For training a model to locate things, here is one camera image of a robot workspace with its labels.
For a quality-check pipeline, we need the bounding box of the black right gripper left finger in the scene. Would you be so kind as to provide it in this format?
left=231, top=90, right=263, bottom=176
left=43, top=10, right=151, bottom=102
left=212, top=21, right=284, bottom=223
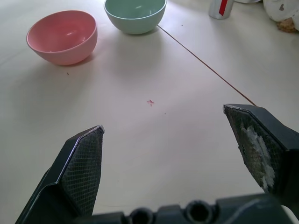
left=15, top=125, right=106, bottom=224

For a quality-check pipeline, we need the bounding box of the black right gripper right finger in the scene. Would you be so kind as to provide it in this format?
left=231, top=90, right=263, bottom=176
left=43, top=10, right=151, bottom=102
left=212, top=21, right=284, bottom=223
left=222, top=104, right=299, bottom=208

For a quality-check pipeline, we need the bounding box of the pink plastic bowl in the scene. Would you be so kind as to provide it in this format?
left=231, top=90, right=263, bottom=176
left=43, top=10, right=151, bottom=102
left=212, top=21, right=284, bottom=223
left=26, top=10, right=98, bottom=66

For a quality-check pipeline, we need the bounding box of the white plush toy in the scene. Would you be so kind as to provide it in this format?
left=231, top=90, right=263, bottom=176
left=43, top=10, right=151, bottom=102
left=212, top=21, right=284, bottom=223
left=234, top=0, right=299, bottom=33

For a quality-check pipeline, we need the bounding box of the silver can with red stripe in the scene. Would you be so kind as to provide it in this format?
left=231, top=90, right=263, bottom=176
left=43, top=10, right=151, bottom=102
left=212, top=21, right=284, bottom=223
left=208, top=0, right=235, bottom=20

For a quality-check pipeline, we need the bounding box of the green plastic bowl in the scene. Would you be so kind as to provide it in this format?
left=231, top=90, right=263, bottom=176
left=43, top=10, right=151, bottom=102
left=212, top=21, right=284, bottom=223
left=103, top=0, right=168, bottom=35

